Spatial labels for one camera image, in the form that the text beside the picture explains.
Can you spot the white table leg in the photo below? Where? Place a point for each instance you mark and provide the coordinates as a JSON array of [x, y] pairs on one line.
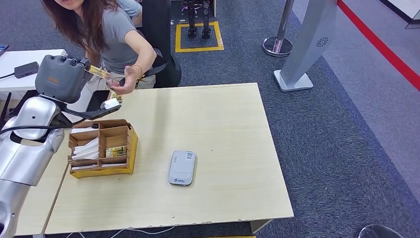
[[259, 226]]

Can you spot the patterned room key card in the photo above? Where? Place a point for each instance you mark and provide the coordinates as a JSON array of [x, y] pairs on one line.
[[99, 72]]

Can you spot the black router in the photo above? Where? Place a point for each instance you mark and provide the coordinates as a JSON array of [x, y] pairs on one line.
[[6, 105]]

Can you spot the black camera bracket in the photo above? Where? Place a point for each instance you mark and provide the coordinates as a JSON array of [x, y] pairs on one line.
[[95, 114]]

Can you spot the white display platform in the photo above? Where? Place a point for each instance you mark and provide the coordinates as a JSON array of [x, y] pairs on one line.
[[405, 8]]

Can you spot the black office chair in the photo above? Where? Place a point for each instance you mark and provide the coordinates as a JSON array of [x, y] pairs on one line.
[[157, 19]]

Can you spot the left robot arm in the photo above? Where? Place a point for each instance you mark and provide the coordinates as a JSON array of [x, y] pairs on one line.
[[26, 154]]

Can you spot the black robot leg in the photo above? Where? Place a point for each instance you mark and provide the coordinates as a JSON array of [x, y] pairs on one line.
[[192, 19], [206, 19]]

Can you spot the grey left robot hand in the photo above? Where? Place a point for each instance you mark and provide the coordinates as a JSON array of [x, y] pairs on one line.
[[60, 78]]

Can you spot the person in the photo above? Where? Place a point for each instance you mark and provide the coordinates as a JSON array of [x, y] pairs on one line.
[[129, 8], [115, 42]]

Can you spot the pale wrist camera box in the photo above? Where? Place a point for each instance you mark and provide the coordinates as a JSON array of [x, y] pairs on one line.
[[111, 103]]

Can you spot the white desk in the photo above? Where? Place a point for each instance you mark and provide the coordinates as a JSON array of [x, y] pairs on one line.
[[13, 60]]

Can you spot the grey card reader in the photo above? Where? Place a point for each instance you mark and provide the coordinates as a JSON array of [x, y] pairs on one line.
[[182, 170]]

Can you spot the black smartphone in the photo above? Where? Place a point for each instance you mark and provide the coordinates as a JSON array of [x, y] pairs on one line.
[[96, 98]]

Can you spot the chrome round base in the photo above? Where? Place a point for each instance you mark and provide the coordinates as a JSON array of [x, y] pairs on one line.
[[379, 232]]

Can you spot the white card stack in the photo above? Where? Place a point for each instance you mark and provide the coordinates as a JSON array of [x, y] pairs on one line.
[[86, 150]]

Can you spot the chrome stanchion post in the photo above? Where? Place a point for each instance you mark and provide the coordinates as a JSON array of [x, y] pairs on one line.
[[278, 46]]

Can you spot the black power adapter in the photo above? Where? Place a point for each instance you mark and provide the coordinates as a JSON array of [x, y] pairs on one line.
[[27, 69]]

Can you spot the patterned ID card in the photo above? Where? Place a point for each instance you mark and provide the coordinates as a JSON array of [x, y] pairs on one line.
[[116, 97]]

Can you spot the person's left hand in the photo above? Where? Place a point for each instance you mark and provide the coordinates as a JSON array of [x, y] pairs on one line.
[[126, 82]]

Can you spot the silver floor sign stand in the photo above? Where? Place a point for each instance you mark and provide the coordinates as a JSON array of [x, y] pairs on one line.
[[311, 36]]

